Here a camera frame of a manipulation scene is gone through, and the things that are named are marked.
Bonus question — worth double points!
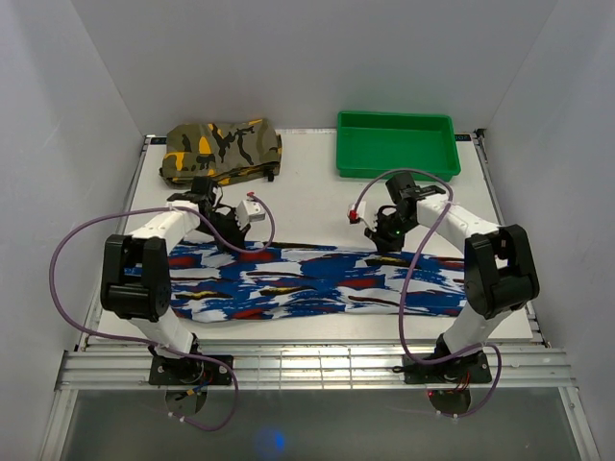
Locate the folded camouflage trousers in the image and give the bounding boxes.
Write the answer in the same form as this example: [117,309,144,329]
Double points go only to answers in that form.
[160,118,283,186]

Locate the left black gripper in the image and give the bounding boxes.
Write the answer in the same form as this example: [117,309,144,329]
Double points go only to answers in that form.
[197,207,251,255]

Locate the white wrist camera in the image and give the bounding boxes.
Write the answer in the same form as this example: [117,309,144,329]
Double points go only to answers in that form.
[347,201,377,231]
[234,196,266,229]

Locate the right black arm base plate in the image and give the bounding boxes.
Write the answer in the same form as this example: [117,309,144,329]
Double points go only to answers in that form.
[395,352,492,385]

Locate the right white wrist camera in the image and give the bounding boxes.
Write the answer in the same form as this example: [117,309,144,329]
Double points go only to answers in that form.
[347,201,377,231]

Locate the blue white red patterned trousers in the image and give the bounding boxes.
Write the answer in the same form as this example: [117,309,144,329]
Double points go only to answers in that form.
[169,241,466,324]

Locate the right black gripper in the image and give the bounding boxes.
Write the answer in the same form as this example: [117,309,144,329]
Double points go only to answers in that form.
[365,211,417,255]

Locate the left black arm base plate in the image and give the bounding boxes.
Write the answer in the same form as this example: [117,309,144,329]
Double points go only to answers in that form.
[148,355,234,387]

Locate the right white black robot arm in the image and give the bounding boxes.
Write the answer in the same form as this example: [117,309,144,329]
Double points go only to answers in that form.
[348,168,540,381]

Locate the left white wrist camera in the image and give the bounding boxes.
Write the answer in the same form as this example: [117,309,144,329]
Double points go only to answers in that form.
[234,196,266,229]

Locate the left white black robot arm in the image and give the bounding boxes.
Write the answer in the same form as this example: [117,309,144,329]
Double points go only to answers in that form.
[100,178,264,384]

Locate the green plastic tray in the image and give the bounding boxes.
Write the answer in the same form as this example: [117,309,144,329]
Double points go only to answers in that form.
[335,110,461,182]

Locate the aluminium table edge rail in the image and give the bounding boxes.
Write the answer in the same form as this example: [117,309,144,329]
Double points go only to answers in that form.
[56,345,576,391]

